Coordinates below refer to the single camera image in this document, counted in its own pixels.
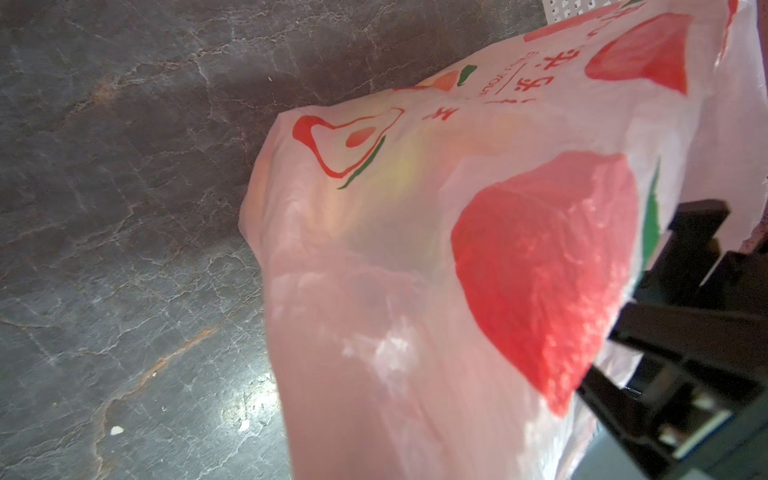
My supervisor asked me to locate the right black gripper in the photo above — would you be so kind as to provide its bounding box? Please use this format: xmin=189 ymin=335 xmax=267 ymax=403
xmin=578 ymin=199 xmax=767 ymax=479

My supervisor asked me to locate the pink printed plastic bag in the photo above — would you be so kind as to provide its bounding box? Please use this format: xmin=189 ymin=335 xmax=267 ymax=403
xmin=239 ymin=1 xmax=767 ymax=479

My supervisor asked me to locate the white perforated plastic basket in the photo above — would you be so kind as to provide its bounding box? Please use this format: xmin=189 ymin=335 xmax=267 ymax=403
xmin=541 ymin=0 xmax=621 ymax=25

